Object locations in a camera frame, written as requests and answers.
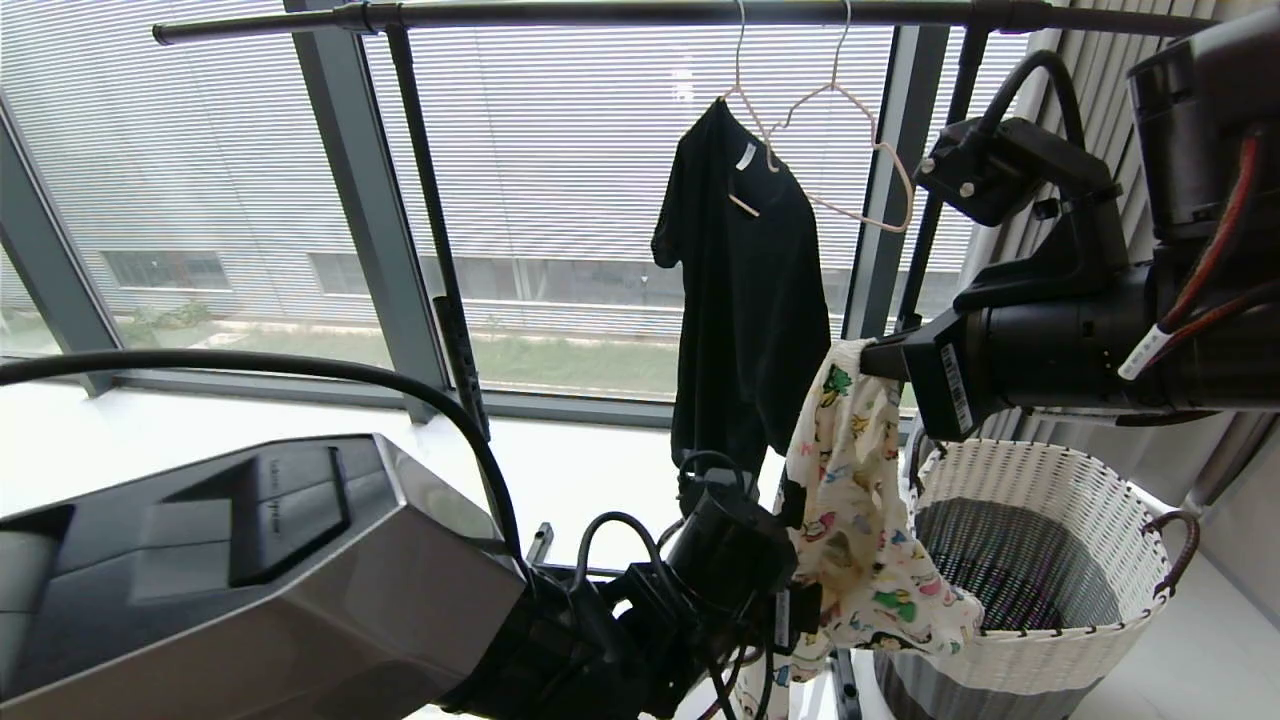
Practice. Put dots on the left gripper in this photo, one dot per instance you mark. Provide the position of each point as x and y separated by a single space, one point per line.
785 620

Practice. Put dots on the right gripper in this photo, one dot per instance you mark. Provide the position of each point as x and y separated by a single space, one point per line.
1060 350

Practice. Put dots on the cream printed garment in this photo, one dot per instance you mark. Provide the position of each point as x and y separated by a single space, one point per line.
860 560

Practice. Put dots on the pink clothes hanger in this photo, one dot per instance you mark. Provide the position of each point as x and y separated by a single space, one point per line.
743 204
893 170

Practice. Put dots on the black short-sleeved shirt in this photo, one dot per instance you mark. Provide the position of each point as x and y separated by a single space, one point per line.
750 320

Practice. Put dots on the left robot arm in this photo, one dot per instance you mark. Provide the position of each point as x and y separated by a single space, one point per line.
300 580

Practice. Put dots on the white laundry basket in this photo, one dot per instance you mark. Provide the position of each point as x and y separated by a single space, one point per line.
1030 640

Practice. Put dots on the black clothes rack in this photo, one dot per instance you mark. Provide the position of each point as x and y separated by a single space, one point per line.
600 13

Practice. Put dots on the beige curtain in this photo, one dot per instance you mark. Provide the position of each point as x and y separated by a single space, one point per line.
1110 100

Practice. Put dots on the window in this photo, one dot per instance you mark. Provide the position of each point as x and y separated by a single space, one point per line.
200 150

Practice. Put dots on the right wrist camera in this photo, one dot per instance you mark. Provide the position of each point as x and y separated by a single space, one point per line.
1010 170

